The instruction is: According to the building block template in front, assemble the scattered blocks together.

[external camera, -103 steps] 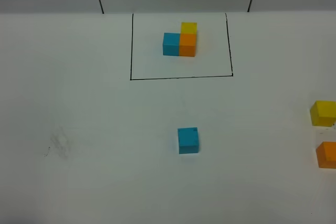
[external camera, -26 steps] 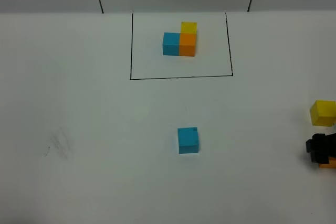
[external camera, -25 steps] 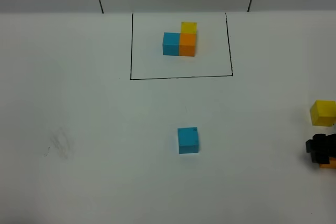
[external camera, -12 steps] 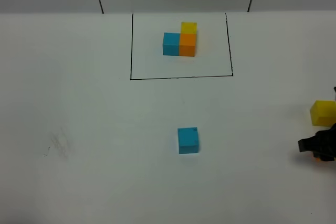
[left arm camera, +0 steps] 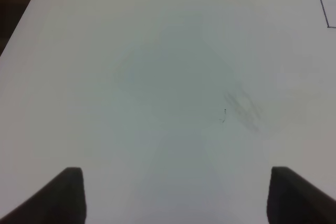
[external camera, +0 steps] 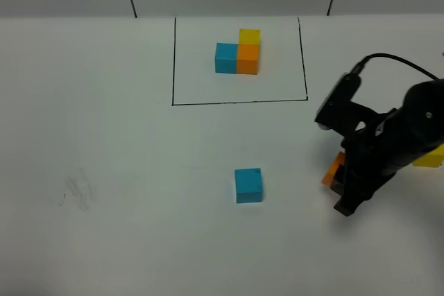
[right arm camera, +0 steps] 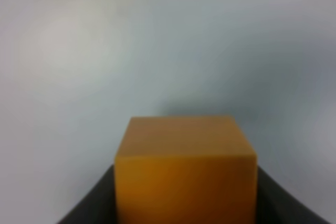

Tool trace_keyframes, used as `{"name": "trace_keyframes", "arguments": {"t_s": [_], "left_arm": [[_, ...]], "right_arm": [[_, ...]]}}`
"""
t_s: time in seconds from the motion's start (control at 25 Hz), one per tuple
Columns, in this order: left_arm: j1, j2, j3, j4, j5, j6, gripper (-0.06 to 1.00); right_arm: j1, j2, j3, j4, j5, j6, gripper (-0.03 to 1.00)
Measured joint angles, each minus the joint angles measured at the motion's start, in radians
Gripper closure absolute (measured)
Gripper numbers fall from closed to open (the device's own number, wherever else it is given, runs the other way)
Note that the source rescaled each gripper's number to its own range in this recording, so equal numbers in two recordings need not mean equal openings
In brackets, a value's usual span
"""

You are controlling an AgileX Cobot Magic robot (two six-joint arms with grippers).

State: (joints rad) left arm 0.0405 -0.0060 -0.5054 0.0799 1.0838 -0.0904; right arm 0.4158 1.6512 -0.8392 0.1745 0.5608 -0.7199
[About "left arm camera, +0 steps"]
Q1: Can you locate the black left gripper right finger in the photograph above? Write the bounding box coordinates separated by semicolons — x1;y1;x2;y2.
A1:
266;167;335;224

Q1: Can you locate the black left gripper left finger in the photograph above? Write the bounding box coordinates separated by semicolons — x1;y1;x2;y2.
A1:
1;167;87;223

